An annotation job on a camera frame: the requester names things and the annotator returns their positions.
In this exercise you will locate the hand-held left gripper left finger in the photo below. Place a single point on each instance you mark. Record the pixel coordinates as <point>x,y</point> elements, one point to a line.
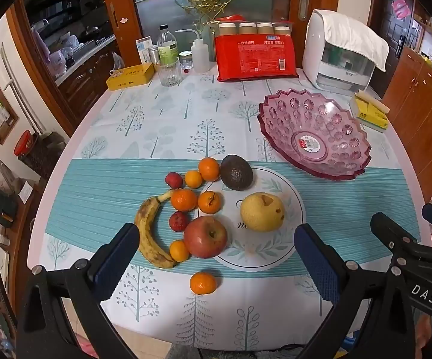
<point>114,263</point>

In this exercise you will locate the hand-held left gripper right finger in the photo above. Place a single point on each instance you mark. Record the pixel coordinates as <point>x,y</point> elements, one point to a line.
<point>315,265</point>

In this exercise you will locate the spotted yellow banana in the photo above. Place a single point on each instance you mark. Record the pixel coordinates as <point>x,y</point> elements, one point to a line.
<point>144,232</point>

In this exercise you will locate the small orange mandarin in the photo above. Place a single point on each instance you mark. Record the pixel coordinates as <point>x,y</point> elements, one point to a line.
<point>179,251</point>

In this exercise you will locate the yellow pear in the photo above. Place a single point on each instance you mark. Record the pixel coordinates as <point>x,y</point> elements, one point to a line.
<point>260,213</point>

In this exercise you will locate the wrinkled small red fruit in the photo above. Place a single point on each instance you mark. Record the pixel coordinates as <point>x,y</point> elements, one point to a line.
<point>178,220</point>

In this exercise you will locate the red apple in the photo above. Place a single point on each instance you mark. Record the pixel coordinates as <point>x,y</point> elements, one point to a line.
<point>204,237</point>

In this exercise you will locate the large orange mandarin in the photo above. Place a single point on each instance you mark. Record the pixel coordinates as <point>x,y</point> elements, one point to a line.
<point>184,200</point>

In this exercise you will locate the smooth small red fruit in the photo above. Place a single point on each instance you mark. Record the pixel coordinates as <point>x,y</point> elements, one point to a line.
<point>174,180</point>

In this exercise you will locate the orange mandarin with stem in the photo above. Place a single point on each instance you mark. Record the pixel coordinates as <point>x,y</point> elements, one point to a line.
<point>211,202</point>

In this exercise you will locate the small yellowish mandarin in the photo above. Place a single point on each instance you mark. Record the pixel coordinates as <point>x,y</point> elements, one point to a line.
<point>193,179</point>

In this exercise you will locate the dark avocado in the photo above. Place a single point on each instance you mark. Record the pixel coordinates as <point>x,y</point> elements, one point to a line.
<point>236,174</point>

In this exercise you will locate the pink glass fruit bowl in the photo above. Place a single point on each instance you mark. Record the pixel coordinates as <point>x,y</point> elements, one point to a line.
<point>313,119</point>

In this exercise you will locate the wooden side cabinet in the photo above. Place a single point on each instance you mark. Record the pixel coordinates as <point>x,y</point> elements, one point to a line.
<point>418,112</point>

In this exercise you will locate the red lidded jar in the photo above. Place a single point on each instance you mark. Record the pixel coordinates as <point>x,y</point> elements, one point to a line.
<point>25,144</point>

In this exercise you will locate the tree print tablecloth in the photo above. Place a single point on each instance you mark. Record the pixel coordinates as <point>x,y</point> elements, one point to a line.
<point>163,97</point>

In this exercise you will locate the dark entrance door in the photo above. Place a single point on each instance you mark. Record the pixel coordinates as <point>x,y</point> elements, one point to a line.
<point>388,33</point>

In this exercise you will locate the wooden kitchen counter cabinet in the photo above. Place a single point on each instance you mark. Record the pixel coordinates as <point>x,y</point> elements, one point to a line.
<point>85,78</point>

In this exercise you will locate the yellow tin box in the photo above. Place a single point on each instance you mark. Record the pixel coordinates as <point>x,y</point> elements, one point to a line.
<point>129,76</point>

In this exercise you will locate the white countertop appliance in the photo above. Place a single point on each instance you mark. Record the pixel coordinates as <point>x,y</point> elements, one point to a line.
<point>313,52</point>

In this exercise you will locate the white towel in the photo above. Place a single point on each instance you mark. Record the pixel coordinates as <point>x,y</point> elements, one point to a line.
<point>350,33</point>

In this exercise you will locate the clear drinking glass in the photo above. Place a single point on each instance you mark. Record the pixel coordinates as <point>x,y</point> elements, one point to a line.
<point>170,73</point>

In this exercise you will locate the red door decoration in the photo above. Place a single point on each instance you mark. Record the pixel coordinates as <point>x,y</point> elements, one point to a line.
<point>402,7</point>

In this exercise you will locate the pale purple container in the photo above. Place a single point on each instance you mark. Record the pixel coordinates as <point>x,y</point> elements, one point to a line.
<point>57,61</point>

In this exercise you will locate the small metal can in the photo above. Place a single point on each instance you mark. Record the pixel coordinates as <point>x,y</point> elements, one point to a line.
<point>153,54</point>

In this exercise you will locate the white and blue carton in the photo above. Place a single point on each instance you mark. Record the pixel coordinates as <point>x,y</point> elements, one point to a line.
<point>143,50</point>

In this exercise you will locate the small glass jar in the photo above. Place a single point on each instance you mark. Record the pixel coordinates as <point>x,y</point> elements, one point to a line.
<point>186,60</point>

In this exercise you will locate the red paper cup pack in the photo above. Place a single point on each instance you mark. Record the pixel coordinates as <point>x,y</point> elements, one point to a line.
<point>255,56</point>

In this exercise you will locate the white squeeze bottle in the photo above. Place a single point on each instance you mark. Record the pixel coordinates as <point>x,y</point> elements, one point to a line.
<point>199,58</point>

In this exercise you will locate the clear bottle with green label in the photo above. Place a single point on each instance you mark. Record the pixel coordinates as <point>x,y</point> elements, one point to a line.
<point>168,46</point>

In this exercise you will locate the wooden framed glass door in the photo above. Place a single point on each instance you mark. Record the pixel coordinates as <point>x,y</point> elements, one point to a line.
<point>156,0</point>

